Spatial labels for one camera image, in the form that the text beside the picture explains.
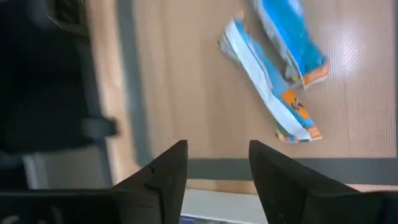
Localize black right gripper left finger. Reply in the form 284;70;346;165
0;139;188;224

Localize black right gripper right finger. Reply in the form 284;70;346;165
248;139;398;224

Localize white plastic bin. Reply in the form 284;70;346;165
181;189;261;224

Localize tan mesh mat grey border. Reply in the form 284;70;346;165
116;0;398;185

